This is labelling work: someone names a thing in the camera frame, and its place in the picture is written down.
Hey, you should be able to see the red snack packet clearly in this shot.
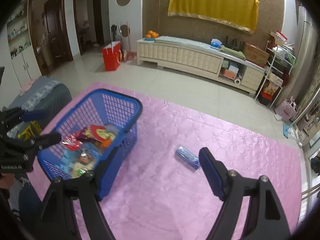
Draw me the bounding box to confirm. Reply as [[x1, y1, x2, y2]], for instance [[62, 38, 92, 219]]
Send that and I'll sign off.
[[61, 134, 83, 150]]

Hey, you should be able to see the silver standing air conditioner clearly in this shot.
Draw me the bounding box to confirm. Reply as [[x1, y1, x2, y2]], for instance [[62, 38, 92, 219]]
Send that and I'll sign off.
[[290, 5, 313, 93]]

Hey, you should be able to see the brown cardboard box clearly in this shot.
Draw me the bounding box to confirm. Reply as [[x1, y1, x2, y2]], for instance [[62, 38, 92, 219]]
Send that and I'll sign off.
[[244, 42, 270, 68]]

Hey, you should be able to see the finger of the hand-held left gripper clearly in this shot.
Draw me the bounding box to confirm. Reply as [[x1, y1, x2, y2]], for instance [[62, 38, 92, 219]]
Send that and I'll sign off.
[[5, 132, 62, 161], [0, 106, 48, 133]]

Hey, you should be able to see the yellow cloth cover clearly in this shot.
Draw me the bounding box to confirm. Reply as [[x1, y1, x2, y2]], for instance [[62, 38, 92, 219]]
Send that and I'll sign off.
[[167, 0, 260, 34]]

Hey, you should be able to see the blue purple oblong packet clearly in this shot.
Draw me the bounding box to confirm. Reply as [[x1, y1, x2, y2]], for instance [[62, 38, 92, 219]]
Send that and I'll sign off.
[[175, 144, 200, 172]]

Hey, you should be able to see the blue plastic basket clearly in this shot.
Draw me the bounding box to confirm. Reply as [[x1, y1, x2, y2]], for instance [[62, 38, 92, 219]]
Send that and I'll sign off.
[[37, 88, 143, 202]]

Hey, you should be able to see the grey upholstered chair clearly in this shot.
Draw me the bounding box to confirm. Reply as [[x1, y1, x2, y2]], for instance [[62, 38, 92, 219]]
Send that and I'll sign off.
[[5, 76, 73, 140]]

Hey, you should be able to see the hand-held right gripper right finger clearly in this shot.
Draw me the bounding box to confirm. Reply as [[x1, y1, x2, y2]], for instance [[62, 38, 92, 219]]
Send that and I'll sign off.
[[198, 147, 292, 240]]

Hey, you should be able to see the white wall cabinet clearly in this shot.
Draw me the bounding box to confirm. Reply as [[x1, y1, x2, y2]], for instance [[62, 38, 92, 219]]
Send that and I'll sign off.
[[6, 0, 42, 83]]

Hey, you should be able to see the pink paper bag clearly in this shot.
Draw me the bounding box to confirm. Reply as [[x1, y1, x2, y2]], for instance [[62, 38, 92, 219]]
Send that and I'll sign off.
[[275, 97, 298, 123]]

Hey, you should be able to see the silver red snack pouch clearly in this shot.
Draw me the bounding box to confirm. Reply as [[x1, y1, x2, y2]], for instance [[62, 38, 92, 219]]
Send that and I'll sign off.
[[89, 124, 118, 142]]

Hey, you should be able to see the mop with blue head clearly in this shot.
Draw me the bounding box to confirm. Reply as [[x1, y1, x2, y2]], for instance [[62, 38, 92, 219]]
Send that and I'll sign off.
[[282, 97, 320, 138]]

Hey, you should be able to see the red white box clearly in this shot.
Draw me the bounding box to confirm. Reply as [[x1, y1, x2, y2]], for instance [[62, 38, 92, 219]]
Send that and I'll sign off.
[[275, 30, 288, 43]]

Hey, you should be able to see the black router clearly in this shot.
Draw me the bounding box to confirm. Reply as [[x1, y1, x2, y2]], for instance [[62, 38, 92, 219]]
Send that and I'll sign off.
[[226, 36, 242, 50]]

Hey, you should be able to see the dark wooden door frame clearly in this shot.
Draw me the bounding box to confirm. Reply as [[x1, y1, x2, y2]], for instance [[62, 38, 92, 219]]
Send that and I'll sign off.
[[73, 0, 105, 55]]

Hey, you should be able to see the white metal storage rack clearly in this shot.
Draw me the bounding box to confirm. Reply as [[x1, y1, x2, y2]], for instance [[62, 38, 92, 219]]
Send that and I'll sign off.
[[255, 31, 297, 108]]

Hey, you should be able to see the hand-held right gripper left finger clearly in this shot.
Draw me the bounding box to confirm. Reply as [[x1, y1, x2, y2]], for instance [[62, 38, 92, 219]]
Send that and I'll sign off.
[[40, 145, 122, 240]]

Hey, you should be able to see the orange box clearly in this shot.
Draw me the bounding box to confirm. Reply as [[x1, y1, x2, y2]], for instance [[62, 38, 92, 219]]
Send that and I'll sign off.
[[222, 69, 238, 79]]

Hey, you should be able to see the red paper bag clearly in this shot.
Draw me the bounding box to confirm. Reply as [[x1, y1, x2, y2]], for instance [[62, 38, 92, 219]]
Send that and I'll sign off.
[[102, 41, 123, 72]]

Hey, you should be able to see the pale green cabinet mat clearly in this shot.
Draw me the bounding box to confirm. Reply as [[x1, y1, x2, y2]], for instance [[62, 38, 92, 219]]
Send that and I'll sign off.
[[155, 36, 213, 49]]

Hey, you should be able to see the cream TV cabinet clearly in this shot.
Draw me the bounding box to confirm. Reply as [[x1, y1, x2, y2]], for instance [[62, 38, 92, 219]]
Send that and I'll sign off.
[[136, 36, 267, 95]]

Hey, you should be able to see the green folded cloth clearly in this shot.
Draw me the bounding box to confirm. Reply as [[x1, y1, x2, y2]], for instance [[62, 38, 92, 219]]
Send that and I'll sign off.
[[220, 45, 247, 60]]

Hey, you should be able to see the pink quilted table cover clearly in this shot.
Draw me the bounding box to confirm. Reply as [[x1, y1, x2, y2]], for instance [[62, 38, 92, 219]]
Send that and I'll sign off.
[[26, 81, 303, 240]]

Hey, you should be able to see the broom with dustpan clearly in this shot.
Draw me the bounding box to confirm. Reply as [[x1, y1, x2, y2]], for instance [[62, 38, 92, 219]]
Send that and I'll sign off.
[[122, 21, 135, 62]]

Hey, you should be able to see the pink cloth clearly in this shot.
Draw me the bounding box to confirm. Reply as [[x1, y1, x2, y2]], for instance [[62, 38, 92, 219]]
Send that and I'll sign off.
[[21, 79, 37, 92]]

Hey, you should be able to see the dark wooden door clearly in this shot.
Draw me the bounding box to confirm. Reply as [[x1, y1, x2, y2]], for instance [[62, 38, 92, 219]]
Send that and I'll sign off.
[[28, 0, 74, 75]]

